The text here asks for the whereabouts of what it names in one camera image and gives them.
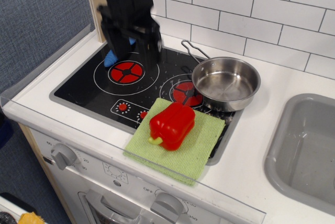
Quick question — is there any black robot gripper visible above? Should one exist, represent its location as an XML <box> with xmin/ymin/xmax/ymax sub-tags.
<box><xmin>97</xmin><ymin>0</ymin><xmax>163</xmax><ymax>71</ymax></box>

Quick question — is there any red toy bell pepper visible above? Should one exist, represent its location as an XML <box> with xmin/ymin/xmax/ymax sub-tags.
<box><xmin>148</xmin><ymin>102</ymin><xmax>195</xmax><ymax>151</ymax></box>

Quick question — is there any stainless steel pot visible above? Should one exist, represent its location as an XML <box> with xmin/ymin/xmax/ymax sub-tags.
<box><xmin>181</xmin><ymin>40</ymin><xmax>261</xmax><ymax>112</ymax></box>

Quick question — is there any black toy stovetop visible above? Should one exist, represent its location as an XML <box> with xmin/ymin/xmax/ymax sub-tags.
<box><xmin>50</xmin><ymin>45</ymin><xmax>241</xmax><ymax>165</ymax></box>

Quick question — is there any green woven cloth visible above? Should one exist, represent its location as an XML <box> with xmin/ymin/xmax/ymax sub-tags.
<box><xmin>124</xmin><ymin>98</ymin><xmax>226</xmax><ymax>186</ymax></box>

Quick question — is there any grey left oven knob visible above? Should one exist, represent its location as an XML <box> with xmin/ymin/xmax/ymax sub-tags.
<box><xmin>51</xmin><ymin>143</ymin><xmax>77</xmax><ymax>171</ymax></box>

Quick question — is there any grey oven knob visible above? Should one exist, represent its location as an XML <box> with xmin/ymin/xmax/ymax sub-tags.
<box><xmin>150</xmin><ymin>193</ymin><xmax>185</xmax><ymax>223</ymax></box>
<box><xmin>51</xmin><ymin>143</ymin><xmax>77</xmax><ymax>171</ymax></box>

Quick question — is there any white toy oven front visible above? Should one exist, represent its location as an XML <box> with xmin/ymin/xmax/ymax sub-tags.
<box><xmin>31</xmin><ymin>130</ymin><xmax>244</xmax><ymax>223</ymax></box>

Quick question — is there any grey right oven knob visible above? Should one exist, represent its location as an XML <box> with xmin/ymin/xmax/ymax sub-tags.
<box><xmin>150</xmin><ymin>193</ymin><xmax>185</xmax><ymax>223</ymax></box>

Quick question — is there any grey toy sink basin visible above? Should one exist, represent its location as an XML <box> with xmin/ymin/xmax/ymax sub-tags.
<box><xmin>264</xmin><ymin>94</ymin><xmax>334</xmax><ymax>215</ymax></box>

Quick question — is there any yellow object at corner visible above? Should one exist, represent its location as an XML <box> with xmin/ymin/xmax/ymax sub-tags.
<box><xmin>17</xmin><ymin>212</ymin><xmax>45</xmax><ymax>224</ymax></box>

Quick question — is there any blue handled metal spoon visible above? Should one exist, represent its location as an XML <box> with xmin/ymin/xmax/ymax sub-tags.
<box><xmin>104</xmin><ymin>38</ymin><xmax>136</xmax><ymax>68</ymax></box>

